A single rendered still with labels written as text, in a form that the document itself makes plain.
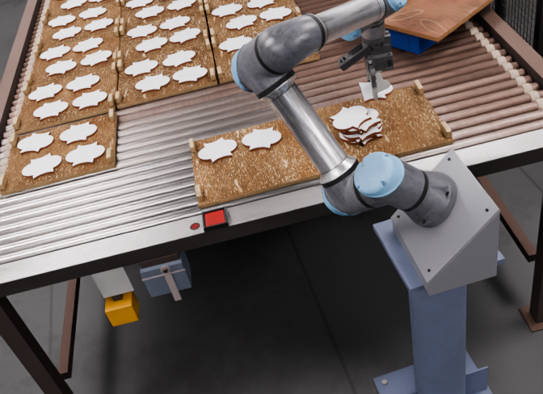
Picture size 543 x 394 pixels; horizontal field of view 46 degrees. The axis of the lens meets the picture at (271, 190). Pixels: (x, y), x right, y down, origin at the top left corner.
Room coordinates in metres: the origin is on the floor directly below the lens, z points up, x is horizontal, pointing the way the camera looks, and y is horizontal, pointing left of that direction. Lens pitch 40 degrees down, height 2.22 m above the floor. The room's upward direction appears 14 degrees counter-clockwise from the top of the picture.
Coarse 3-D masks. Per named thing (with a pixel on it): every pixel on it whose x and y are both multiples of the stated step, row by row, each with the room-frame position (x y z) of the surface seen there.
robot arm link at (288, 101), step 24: (240, 48) 1.50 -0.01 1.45; (240, 72) 1.45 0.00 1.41; (264, 72) 1.40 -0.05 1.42; (288, 72) 1.43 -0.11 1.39; (264, 96) 1.47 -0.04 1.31; (288, 96) 1.40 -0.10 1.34; (288, 120) 1.38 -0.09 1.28; (312, 120) 1.37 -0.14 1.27; (312, 144) 1.34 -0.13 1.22; (336, 144) 1.35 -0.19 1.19; (336, 168) 1.30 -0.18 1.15; (336, 192) 1.27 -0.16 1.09
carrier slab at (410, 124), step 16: (400, 96) 1.86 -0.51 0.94; (416, 96) 1.84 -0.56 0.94; (320, 112) 1.89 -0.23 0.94; (336, 112) 1.86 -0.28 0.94; (384, 112) 1.79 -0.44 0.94; (400, 112) 1.77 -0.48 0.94; (416, 112) 1.75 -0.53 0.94; (432, 112) 1.73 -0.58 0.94; (384, 128) 1.70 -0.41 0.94; (400, 128) 1.68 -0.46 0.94; (416, 128) 1.66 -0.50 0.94; (432, 128) 1.64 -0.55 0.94; (368, 144) 1.64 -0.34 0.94; (384, 144) 1.63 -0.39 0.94; (400, 144) 1.61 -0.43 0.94; (416, 144) 1.59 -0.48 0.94; (432, 144) 1.57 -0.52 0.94; (448, 144) 1.56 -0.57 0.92
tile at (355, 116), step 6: (342, 108) 1.78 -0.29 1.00; (348, 108) 1.77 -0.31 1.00; (354, 108) 1.76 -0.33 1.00; (360, 108) 1.75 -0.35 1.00; (366, 108) 1.74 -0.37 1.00; (342, 114) 1.74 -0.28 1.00; (348, 114) 1.74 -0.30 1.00; (354, 114) 1.73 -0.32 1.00; (360, 114) 1.72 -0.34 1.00; (366, 114) 1.72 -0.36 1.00; (336, 120) 1.72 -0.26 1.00; (342, 120) 1.71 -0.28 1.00; (348, 120) 1.70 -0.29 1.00; (354, 120) 1.69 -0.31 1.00; (360, 120) 1.68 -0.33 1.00; (366, 120) 1.69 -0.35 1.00; (336, 126) 1.69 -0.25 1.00; (342, 126) 1.68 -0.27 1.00; (348, 126) 1.67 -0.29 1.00; (354, 126) 1.66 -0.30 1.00
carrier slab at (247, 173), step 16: (256, 128) 1.88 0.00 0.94; (240, 144) 1.82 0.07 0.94; (288, 144) 1.75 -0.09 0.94; (192, 160) 1.79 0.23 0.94; (224, 160) 1.75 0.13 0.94; (240, 160) 1.73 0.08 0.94; (256, 160) 1.71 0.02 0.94; (272, 160) 1.68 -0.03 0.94; (288, 160) 1.66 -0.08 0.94; (304, 160) 1.64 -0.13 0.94; (208, 176) 1.68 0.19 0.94; (224, 176) 1.66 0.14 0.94; (240, 176) 1.64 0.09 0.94; (256, 176) 1.62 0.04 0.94; (272, 176) 1.60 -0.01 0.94; (288, 176) 1.58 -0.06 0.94; (304, 176) 1.56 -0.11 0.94; (320, 176) 1.56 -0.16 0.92; (208, 192) 1.60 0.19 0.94; (224, 192) 1.58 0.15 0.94; (240, 192) 1.56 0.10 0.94; (256, 192) 1.55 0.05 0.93
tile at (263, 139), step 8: (272, 128) 1.84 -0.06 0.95; (248, 136) 1.83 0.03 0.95; (256, 136) 1.82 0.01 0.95; (264, 136) 1.81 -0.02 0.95; (272, 136) 1.80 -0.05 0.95; (280, 136) 1.79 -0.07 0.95; (248, 144) 1.79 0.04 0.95; (256, 144) 1.78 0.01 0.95; (264, 144) 1.77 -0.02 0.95; (272, 144) 1.76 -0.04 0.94
